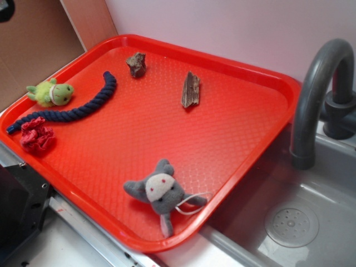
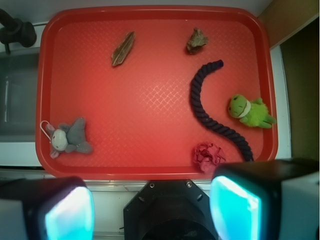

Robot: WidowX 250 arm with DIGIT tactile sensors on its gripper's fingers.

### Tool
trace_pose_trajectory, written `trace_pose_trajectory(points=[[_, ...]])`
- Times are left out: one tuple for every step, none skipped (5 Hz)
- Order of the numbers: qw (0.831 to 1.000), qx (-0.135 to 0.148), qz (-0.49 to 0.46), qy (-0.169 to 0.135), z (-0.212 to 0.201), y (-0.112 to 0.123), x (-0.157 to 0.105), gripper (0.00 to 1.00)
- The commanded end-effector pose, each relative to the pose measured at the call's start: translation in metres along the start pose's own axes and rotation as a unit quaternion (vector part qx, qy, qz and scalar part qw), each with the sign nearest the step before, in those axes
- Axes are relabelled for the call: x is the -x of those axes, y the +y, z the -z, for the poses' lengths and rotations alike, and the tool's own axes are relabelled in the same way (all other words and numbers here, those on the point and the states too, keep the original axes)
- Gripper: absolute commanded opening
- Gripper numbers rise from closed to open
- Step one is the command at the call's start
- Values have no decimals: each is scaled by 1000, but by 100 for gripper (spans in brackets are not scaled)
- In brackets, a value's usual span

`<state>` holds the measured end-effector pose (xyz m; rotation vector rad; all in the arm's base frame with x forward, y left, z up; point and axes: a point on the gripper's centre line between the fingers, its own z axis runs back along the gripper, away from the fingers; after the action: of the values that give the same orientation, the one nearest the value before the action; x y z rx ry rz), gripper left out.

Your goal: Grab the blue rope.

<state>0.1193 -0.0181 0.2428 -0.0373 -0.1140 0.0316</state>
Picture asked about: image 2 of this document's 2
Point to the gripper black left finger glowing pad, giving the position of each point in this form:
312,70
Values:
46,209

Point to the brown rock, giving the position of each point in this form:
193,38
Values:
196,41

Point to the crumpled red paper ball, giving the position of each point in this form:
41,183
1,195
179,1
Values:
207,156

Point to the brown wood bark piece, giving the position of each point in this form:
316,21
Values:
122,50

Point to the red plastic tray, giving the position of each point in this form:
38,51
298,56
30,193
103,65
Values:
138,114

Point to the grey plush mouse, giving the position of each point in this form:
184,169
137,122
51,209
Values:
67,138

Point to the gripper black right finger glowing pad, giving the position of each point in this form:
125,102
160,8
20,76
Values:
266,200

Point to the black octagonal mount base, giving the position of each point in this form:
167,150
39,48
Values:
169,210

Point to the green plush frog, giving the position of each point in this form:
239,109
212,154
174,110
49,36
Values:
252,113

